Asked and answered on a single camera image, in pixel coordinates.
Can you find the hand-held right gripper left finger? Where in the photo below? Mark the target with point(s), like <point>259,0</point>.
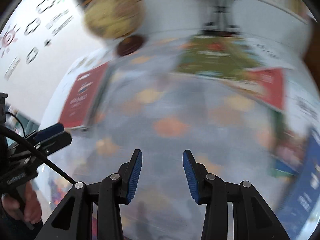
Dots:
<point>133,177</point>

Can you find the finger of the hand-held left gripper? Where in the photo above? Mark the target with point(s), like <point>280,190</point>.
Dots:
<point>57,141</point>
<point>50,130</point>

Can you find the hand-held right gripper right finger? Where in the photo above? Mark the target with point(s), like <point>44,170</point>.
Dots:
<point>190,177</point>

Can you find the plain red cover book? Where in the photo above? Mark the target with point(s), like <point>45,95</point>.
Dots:
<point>80,100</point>

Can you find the olive green red insect book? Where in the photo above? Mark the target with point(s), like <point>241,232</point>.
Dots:
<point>212,60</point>

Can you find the red book with child picture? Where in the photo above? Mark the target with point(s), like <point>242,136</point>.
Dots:
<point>270,85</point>

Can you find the person's left forearm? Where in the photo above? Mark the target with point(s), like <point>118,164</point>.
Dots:
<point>7,220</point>

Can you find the person's left hand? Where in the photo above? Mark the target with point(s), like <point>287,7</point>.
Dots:
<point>32,205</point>

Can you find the floral patterned cloth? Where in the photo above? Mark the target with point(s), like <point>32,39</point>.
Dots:
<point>58,187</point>

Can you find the yellow desk globe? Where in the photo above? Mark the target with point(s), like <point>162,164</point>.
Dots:
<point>112,15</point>

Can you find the round embroidered fan on stand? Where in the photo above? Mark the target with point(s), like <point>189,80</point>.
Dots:
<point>220,10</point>

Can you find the brown wooden cabinet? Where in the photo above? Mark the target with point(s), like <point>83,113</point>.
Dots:
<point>312,47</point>

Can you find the wall sticker decals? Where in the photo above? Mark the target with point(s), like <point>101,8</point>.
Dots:
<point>10,38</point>

